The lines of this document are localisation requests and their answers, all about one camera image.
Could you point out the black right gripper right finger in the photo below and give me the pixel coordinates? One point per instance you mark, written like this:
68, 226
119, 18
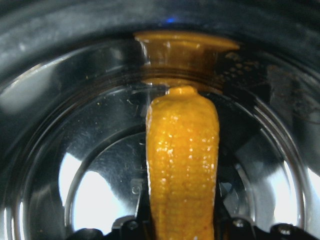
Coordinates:
285, 231

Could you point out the yellow corn cob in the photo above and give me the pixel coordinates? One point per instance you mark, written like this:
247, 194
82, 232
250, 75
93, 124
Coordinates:
182, 145

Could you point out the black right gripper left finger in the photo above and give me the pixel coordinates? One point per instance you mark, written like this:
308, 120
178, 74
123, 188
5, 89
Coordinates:
86, 234

